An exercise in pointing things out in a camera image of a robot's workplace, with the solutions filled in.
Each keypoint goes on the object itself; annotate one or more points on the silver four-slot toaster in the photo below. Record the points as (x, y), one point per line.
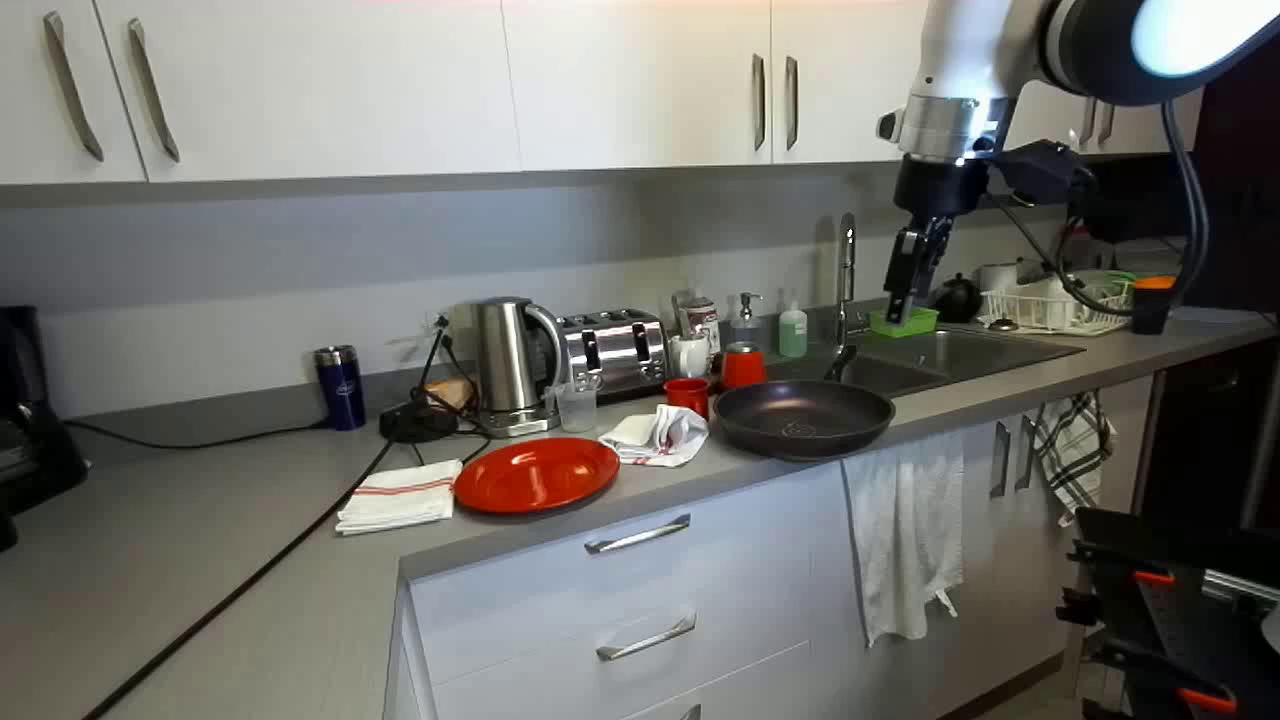
(622, 348)

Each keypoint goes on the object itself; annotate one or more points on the folded white red-striped cloth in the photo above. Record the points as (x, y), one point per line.
(399, 498)

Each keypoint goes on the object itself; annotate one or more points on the stainless steel kettle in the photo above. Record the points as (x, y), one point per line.
(516, 356)

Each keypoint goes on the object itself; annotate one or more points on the red plate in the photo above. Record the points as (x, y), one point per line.
(536, 477)

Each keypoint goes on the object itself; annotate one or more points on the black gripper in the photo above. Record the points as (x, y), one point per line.
(935, 198)

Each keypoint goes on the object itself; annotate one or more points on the green sponge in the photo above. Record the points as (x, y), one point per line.
(912, 322)

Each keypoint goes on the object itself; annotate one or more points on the black frying pan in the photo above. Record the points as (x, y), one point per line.
(805, 412)

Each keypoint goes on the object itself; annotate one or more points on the white mug with cutlery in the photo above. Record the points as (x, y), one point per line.
(689, 355)

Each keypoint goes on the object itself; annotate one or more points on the silver sink faucet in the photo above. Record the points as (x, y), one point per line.
(846, 273)

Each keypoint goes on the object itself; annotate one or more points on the white hanging towel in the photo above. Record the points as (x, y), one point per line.
(906, 508)

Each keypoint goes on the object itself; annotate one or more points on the black coffee machine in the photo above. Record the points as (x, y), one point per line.
(38, 454)

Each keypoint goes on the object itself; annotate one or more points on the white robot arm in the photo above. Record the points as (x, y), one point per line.
(983, 53)

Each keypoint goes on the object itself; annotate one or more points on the silver top drawer handle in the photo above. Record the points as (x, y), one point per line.
(610, 546)

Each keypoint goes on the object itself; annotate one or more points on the white upper cabinets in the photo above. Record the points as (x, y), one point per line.
(341, 91)

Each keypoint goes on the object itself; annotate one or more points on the red mug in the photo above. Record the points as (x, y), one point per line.
(689, 394)

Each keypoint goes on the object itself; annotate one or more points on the green soap bottle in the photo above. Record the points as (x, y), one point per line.
(794, 330)

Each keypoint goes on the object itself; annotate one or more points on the orange lid black cup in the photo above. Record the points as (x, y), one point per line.
(1151, 302)

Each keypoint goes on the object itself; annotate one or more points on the crumpled white cloth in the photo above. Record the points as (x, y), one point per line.
(660, 438)

